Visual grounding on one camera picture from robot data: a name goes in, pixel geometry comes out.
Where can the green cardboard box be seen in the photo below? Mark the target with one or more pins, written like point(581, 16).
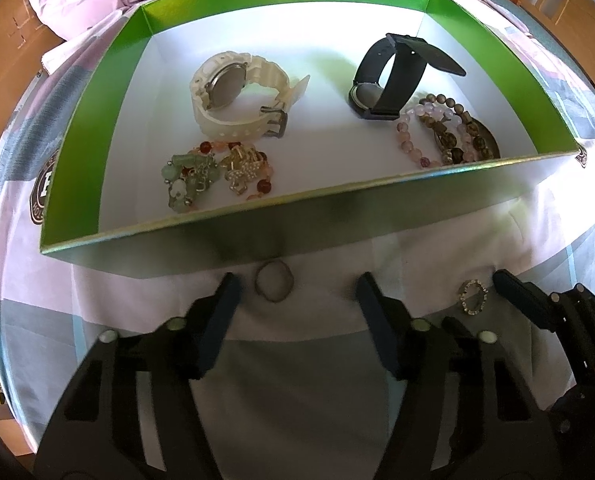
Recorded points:
point(227, 245)

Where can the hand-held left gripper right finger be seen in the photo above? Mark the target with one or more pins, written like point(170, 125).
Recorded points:
point(372, 320)

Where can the wooden bedside board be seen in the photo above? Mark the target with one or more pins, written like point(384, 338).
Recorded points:
point(12, 25)

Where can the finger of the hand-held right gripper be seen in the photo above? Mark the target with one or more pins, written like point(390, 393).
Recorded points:
point(522, 300)

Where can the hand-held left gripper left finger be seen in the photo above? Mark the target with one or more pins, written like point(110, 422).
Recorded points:
point(222, 320)

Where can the pink grey patchwork bedsheet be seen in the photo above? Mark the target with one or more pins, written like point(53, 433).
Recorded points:
point(127, 320)

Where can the black wristwatch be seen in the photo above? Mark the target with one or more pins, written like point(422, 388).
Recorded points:
point(402, 80)

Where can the white wristwatch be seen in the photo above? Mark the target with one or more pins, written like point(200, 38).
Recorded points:
point(227, 125)

